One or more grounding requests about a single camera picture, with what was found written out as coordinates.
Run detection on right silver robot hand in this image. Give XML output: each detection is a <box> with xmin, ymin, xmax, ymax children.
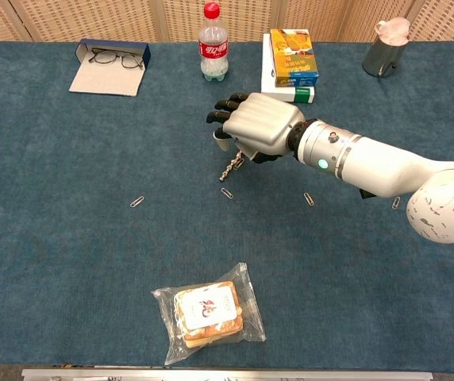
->
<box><xmin>206</xmin><ymin>91</ymin><xmax>306</xmax><ymax>164</ymax></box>

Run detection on white and green box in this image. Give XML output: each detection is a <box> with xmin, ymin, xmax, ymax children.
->
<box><xmin>260</xmin><ymin>33</ymin><xmax>316</xmax><ymax>104</ymax></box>

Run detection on yellow and blue carton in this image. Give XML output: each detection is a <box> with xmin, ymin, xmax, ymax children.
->
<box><xmin>269</xmin><ymin>28</ymin><xmax>320</xmax><ymax>88</ymax></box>

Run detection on red label cola bottle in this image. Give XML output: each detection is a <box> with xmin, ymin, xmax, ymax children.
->
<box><xmin>198</xmin><ymin>2</ymin><xmax>229</xmax><ymax>83</ymax></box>

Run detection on dark metal cup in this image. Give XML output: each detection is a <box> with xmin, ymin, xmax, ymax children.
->
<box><xmin>361</xmin><ymin>33</ymin><xmax>409</xmax><ymax>80</ymax></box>

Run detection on crumpled clear plastic wrap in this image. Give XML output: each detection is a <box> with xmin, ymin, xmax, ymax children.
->
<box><xmin>373</xmin><ymin>17</ymin><xmax>411</xmax><ymax>44</ymax></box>

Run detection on blue glasses case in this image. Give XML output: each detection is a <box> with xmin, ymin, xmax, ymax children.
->
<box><xmin>75</xmin><ymin>38</ymin><xmax>151</xmax><ymax>71</ymax></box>

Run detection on thin rimmed eyeglasses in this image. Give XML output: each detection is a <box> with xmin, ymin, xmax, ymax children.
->
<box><xmin>87</xmin><ymin>48</ymin><xmax>145</xmax><ymax>71</ymax></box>

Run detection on blue felt table cover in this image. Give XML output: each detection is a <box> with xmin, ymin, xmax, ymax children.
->
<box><xmin>0</xmin><ymin>39</ymin><xmax>454</xmax><ymax>374</ymax></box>

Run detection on plastic wrapped sandwich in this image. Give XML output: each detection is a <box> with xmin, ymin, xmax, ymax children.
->
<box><xmin>151</xmin><ymin>261</ymin><xmax>267</xmax><ymax>367</ymax></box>

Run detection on woven folding screen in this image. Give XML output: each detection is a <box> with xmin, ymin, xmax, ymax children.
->
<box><xmin>0</xmin><ymin>0</ymin><xmax>454</xmax><ymax>44</ymax></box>

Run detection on aluminium profile rail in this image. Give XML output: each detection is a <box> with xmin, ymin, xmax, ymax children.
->
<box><xmin>21</xmin><ymin>368</ymin><xmax>434</xmax><ymax>381</ymax></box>

